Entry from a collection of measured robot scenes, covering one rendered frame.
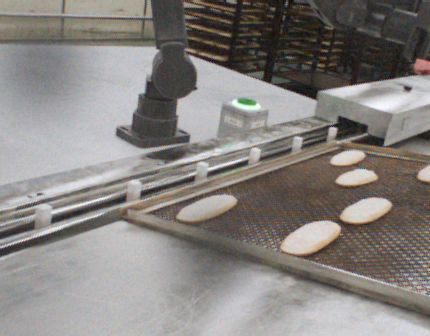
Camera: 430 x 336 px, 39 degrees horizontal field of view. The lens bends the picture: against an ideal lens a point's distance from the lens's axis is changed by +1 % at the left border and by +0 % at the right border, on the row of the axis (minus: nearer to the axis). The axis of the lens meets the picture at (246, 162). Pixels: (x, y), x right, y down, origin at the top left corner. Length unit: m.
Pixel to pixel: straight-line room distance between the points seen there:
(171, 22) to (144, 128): 0.19
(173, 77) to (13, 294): 0.63
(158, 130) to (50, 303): 0.65
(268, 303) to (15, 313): 0.19
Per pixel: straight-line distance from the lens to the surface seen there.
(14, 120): 1.17
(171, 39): 1.07
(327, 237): 0.60
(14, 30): 6.04
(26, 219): 0.73
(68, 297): 0.50
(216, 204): 0.67
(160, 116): 1.10
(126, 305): 0.48
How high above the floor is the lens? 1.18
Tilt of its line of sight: 19 degrees down
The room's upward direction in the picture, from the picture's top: 10 degrees clockwise
